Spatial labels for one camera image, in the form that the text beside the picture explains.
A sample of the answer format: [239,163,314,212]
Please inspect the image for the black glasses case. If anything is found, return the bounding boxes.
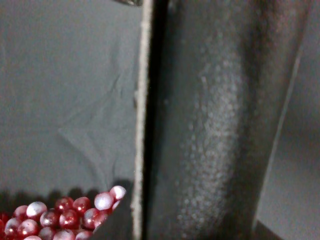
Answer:
[93,0,313,240]

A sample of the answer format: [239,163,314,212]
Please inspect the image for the black tablecloth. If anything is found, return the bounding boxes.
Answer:
[0,0,320,240]

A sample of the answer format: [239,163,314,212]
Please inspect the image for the red plastic grape bunch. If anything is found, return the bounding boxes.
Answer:
[0,185,127,240]

